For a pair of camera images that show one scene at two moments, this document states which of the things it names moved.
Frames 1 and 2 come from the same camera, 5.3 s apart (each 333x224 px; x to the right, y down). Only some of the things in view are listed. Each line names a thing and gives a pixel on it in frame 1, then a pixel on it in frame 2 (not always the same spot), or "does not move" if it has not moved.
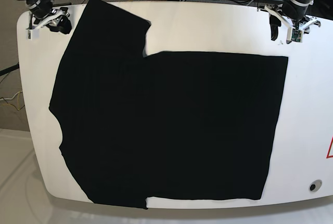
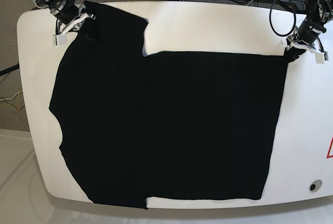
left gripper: (291, 10) to (309, 31)
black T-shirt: (167, 125) does not move
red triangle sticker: (329, 156) does not move
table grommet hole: (315, 185) does not move
